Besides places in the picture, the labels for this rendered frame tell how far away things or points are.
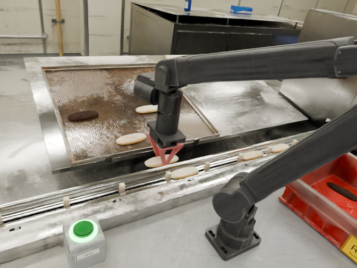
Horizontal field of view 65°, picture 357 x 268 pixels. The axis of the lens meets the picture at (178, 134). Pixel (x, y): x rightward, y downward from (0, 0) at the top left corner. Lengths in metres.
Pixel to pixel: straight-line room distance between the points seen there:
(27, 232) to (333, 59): 0.65
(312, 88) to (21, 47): 3.77
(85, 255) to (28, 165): 0.40
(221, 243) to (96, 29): 3.73
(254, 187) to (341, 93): 0.78
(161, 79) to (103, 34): 3.62
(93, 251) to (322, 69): 0.53
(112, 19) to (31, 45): 1.14
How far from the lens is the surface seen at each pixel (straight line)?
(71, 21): 4.40
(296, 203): 0.89
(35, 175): 0.89
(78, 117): 0.93
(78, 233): 0.61
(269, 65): 0.51
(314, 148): 0.53
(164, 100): 0.65
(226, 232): 0.70
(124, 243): 0.70
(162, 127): 0.68
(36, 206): 0.76
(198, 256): 0.70
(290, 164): 0.55
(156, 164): 0.74
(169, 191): 0.76
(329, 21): 1.33
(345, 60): 0.45
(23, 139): 1.05
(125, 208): 0.71
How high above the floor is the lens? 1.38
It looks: 31 degrees down
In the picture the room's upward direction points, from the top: 10 degrees clockwise
